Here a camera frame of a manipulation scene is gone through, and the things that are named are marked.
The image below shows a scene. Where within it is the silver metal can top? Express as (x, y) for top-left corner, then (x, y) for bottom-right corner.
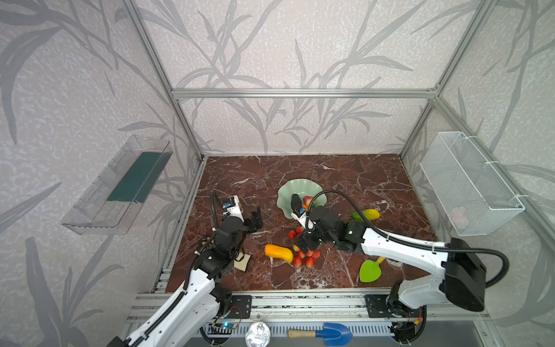
(245, 322), (271, 347)

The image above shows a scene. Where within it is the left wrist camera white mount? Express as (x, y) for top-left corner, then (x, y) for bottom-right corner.
(222, 195), (244, 221)

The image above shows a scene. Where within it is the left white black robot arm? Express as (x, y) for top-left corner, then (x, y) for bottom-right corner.
(108, 192), (263, 346)

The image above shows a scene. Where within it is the blue toy shovel wooden handle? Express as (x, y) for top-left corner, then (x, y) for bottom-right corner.
(288, 322), (353, 346)

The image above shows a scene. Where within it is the fake dark avocado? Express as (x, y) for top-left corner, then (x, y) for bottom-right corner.
(291, 194), (303, 214)

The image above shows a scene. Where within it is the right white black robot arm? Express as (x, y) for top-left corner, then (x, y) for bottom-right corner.
(290, 194), (510, 312)

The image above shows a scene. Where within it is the green toy spatula yellow handle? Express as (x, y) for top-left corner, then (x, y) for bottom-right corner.
(359, 257), (385, 283)

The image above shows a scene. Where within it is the white wire mesh basket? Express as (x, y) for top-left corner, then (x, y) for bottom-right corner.
(420, 132), (526, 237)

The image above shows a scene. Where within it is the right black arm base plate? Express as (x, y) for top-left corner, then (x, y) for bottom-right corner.
(364, 294), (420, 320)

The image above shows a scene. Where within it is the light green scalloped fruit bowl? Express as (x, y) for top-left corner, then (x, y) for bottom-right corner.
(277, 179), (323, 219)

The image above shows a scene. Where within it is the fake red grape bunch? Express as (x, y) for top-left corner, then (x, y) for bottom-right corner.
(288, 227), (320, 268)

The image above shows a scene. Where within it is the fake green yellow mango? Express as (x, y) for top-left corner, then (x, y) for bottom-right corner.
(351, 209), (380, 222)

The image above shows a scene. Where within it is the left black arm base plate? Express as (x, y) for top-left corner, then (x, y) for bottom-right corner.
(222, 295), (253, 320)

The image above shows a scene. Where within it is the clear acrylic wall shelf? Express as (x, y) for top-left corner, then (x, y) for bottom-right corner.
(61, 135), (173, 236)

